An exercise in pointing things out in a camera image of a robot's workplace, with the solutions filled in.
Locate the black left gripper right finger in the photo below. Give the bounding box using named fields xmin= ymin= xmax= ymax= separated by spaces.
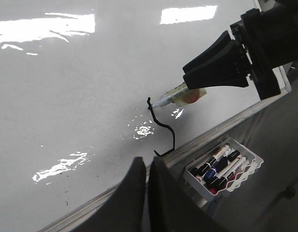
xmin=148 ymin=157 xmax=226 ymax=232

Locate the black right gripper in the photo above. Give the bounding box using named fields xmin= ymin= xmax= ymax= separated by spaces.
xmin=183 ymin=0 xmax=298 ymax=100

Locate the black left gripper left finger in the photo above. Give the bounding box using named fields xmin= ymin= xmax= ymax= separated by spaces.
xmin=73 ymin=157 xmax=146 ymax=232

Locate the white marker with taped magnet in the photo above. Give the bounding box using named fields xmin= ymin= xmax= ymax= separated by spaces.
xmin=152 ymin=82 xmax=207 ymax=109

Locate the white whiteboard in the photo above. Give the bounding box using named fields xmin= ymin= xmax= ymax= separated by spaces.
xmin=0 ymin=0 xmax=275 ymax=232

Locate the red marker in tray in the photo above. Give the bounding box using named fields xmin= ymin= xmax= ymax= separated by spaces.
xmin=208 ymin=167 xmax=242 ymax=194

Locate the white marker tray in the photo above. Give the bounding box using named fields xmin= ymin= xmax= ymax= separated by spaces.
xmin=183 ymin=137 xmax=264 ymax=202

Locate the black white marker in tray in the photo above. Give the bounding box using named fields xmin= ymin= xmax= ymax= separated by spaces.
xmin=206 ymin=155 xmax=247 ymax=188

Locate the blue marker in tray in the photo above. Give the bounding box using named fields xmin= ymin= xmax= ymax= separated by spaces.
xmin=203 ymin=150 xmax=240 ymax=182

